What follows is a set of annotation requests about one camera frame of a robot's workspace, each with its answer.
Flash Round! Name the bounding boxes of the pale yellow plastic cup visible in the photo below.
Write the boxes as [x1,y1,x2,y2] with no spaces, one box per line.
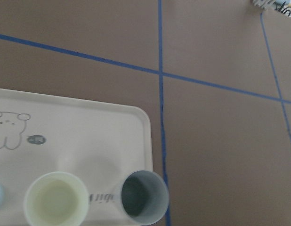
[23,171,89,226]

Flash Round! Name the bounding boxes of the grey plastic cup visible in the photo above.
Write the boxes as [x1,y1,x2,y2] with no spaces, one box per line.
[113,170,170,226]

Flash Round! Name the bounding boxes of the cream plastic tray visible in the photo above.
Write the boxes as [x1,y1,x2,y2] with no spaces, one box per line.
[0,89,153,226]

